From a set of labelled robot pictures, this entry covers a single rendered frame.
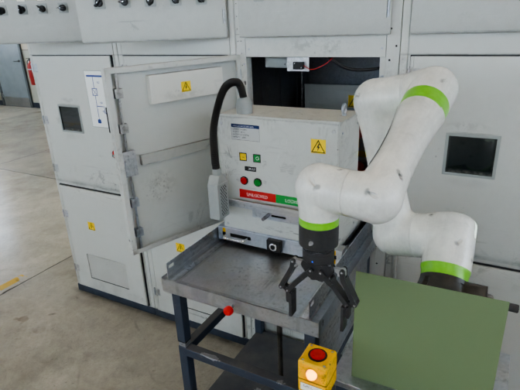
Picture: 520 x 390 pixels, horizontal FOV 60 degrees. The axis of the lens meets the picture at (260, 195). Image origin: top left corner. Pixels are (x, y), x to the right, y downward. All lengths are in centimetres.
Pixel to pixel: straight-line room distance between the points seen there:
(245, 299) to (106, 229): 155
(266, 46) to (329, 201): 114
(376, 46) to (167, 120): 86
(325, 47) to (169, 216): 95
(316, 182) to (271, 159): 72
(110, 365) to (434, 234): 195
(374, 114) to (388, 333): 59
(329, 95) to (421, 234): 138
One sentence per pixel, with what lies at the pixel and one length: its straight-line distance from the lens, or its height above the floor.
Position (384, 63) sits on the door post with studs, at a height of 155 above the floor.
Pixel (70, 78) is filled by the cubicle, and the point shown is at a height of 146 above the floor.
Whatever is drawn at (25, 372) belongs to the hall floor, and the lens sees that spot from 289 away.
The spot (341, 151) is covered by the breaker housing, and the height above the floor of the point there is 129.
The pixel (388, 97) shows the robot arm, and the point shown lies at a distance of 128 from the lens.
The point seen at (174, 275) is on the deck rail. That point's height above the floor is 85.
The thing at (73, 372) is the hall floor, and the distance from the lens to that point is 278.
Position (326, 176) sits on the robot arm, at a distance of 96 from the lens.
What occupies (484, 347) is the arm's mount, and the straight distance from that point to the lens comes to 127.
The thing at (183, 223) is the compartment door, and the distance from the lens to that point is 204.
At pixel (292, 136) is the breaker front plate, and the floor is 133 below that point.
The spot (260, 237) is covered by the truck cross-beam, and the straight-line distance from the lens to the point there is 180.
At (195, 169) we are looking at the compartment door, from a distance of 200.
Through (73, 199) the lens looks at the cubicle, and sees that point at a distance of 306.
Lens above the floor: 172
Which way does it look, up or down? 21 degrees down
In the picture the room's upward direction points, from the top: 2 degrees counter-clockwise
